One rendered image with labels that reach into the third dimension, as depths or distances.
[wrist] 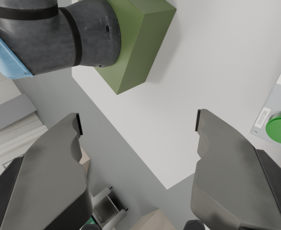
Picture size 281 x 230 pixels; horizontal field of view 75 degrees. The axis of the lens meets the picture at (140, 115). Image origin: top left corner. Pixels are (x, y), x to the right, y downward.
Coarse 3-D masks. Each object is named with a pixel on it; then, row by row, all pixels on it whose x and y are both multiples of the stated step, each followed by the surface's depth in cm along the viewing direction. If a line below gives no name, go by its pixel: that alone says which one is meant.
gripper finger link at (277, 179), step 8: (256, 152) 8; (264, 152) 8; (264, 160) 8; (272, 160) 8; (264, 168) 7; (272, 168) 7; (280, 168) 7; (272, 176) 7; (280, 176) 7; (272, 184) 7; (280, 184) 7; (272, 192) 6; (280, 192) 6; (280, 200) 6; (280, 208) 6
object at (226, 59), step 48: (192, 0) 36; (240, 0) 30; (192, 48) 40; (240, 48) 33; (96, 96) 83; (144, 96) 59; (192, 96) 46; (240, 96) 37; (144, 144) 71; (192, 144) 53
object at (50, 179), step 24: (72, 120) 11; (48, 144) 9; (72, 144) 9; (24, 168) 8; (48, 168) 8; (72, 168) 8; (24, 192) 7; (48, 192) 7; (72, 192) 7; (24, 216) 6; (48, 216) 6; (72, 216) 6
